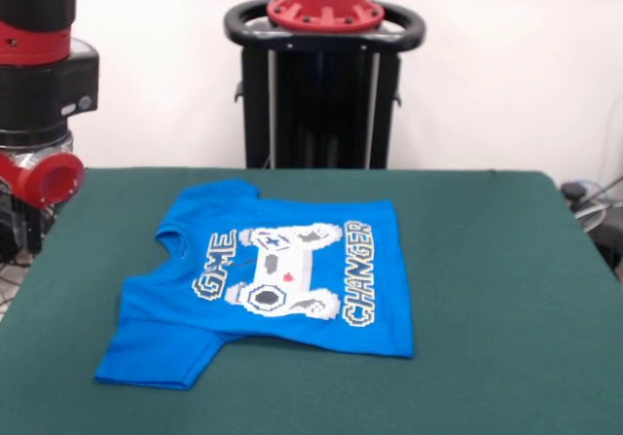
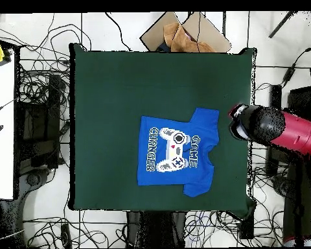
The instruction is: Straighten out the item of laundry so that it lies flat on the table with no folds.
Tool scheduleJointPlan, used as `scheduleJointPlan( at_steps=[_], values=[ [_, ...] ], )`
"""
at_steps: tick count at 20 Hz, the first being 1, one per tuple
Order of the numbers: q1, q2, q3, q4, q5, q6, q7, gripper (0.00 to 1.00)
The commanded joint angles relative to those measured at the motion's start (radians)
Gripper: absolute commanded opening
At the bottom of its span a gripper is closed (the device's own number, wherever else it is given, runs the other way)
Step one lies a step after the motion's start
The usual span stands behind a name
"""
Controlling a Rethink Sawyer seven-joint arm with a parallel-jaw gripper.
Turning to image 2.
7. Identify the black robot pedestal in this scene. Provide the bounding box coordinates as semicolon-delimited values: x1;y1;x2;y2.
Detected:
126;210;187;248

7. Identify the blue printed t-shirt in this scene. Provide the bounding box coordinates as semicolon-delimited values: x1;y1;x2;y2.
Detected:
137;107;220;198

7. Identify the black rod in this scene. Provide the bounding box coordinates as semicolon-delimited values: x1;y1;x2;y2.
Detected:
268;10;297;39

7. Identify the open cardboard box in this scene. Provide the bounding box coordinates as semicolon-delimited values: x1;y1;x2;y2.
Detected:
139;11;233;53

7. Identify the tan cloth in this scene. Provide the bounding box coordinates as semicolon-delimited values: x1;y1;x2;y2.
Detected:
163;22;216;53

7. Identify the white desk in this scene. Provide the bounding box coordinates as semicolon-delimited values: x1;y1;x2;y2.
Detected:
0;50;16;200

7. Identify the black cable tangle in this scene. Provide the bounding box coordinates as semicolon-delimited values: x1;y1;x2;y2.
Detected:
15;23;92;110
183;147;301;247
23;209;128;248

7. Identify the dark green table cloth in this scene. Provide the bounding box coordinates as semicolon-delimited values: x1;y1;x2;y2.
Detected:
69;42;257;217

